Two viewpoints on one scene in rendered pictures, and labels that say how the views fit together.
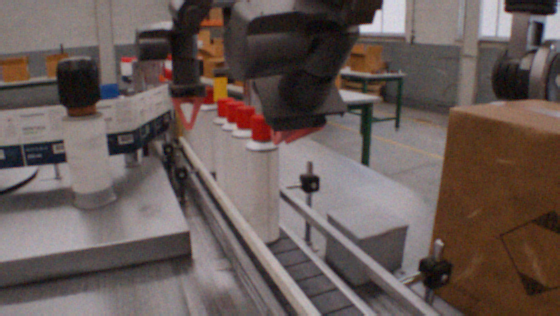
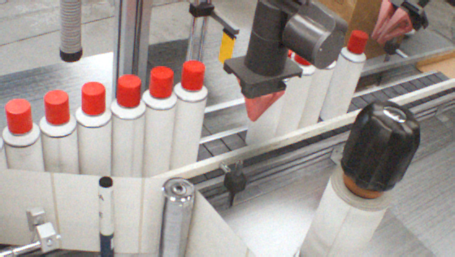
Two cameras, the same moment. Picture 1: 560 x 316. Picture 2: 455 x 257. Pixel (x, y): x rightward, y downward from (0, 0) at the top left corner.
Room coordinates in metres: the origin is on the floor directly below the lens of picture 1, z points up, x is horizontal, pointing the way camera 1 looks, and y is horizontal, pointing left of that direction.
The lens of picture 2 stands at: (1.00, 0.79, 1.48)
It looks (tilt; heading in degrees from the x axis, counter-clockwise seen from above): 39 degrees down; 254
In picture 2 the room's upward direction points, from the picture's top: 11 degrees clockwise
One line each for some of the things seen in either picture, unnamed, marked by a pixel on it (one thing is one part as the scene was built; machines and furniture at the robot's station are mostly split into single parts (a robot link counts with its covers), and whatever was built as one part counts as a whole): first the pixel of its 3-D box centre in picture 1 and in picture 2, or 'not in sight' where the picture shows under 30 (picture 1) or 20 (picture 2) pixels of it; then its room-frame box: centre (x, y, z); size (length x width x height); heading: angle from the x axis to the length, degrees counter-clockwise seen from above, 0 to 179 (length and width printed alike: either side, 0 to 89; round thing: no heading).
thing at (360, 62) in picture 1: (363, 58); not in sight; (5.15, -1.13, 0.97); 0.43 x 0.42 x 0.37; 118
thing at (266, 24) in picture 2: (181, 45); (279, 18); (0.78, 0.20, 1.19); 0.07 x 0.06 x 0.07; 121
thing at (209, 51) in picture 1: (218, 61); not in sight; (4.22, 0.68, 0.97); 0.45 x 0.40 x 0.37; 123
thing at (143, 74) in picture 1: (153, 99); not in sight; (1.22, 0.42, 1.01); 0.14 x 0.13 x 0.26; 24
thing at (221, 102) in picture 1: (227, 148); (270, 99); (0.73, 0.11, 0.98); 0.05 x 0.05 x 0.20
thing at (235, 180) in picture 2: (181, 179); (234, 187); (0.80, 0.23, 0.89); 0.03 x 0.03 x 0.12; 24
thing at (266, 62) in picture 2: (185, 74); (266, 54); (0.79, 0.20, 1.13); 0.10 x 0.07 x 0.07; 24
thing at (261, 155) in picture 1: (262, 180); (344, 79); (0.55, 0.03, 0.98); 0.05 x 0.05 x 0.20
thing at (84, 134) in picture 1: (84, 132); (353, 202); (0.69, 0.39, 1.03); 0.09 x 0.09 x 0.30
